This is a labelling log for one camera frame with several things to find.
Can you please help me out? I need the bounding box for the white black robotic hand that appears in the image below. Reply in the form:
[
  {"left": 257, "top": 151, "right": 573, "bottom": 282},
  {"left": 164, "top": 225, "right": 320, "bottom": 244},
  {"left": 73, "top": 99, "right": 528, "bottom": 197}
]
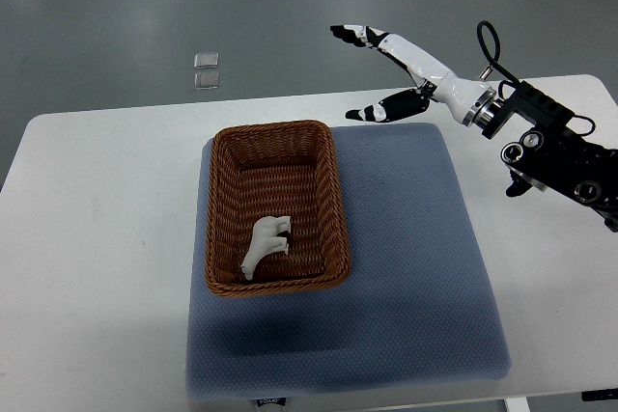
[{"left": 330, "top": 25, "right": 496, "bottom": 126}]

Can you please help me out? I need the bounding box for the white bear figurine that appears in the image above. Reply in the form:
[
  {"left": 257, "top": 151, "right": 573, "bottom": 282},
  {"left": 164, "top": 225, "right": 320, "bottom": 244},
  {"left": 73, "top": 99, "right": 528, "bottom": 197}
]
[{"left": 240, "top": 216, "right": 291, "bottom": 281}]

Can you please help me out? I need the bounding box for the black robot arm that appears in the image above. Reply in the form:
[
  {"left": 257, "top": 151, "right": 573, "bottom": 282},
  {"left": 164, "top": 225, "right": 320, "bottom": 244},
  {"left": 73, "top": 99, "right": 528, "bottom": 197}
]
[{"left": 473, "top": 20, "right": 617, "bottom": 233}]

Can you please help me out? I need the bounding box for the brown wicker basket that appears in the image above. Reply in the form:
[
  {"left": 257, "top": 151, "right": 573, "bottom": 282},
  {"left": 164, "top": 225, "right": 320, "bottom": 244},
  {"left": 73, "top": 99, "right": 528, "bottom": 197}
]
[{"left": 205, "top": 121, "right": 351, "bottom": 297}]

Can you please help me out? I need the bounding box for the blue-grey textured mat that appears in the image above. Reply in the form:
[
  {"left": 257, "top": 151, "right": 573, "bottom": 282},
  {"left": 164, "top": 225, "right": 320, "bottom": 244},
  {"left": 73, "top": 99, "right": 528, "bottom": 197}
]
[{"left": 186, "top": 124, "right": 511, "bottom": 401}]

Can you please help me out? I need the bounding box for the lower clear floor plate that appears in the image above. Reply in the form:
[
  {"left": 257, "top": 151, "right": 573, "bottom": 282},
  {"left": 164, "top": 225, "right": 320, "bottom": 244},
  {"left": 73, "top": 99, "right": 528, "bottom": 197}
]
[{"left": 193, "top": 70, "right": 220, "bottom": 90}]

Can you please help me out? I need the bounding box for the clear floor plate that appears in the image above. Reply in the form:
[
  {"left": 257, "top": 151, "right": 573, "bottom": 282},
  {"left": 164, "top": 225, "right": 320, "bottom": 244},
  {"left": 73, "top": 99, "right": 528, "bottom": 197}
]
[
  {"left": 193, "top": 70, "right": 220, "bottom": 90},
  {"left": 193, "top": 52, "right": 219, "bottom": 69}
]

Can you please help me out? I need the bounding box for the upper clear floor plate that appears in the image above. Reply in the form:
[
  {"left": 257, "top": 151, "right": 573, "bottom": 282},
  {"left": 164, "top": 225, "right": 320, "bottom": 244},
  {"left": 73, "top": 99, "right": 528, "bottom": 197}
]
[{"left": 193, "top": 52, "right": 219, "bottom": 69}]

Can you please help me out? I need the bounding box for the black table control panel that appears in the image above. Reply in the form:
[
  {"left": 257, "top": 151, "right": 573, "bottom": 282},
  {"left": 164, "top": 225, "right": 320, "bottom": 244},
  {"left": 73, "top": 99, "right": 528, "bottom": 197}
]
[{"left": 580, "top": 388, "right": 618, "bottom": 402}]

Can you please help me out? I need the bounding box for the black label tag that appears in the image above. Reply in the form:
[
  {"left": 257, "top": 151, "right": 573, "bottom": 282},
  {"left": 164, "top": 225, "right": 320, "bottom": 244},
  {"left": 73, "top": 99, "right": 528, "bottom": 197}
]
[{"left": 256, "top": 398, "right": 287, "bottom": 411}]

